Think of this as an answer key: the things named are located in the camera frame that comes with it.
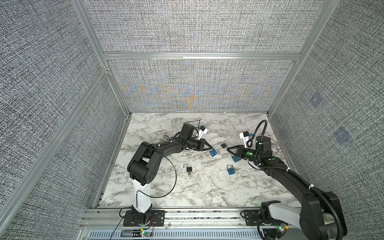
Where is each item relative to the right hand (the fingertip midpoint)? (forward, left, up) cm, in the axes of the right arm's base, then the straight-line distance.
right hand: (227, 148), depth 82 cm
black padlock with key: (-5, +22, -15) cm, 27 cm away
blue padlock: (+1, +7, -6) cm, 9 cm away
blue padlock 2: (-5, -3, -15) cm, 16 cm away
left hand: (+3, +8, -4) cm, 10 cm away
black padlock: (+12, -1, -15) cm, 19 cm away
